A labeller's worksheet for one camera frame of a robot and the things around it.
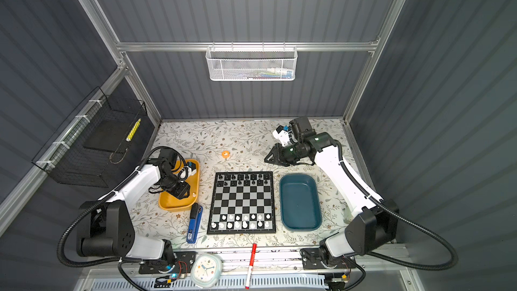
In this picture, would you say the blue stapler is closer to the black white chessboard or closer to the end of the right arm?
the black white chessboard

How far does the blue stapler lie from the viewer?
0.79 m

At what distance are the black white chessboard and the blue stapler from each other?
1.8 inches

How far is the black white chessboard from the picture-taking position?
0.82 m
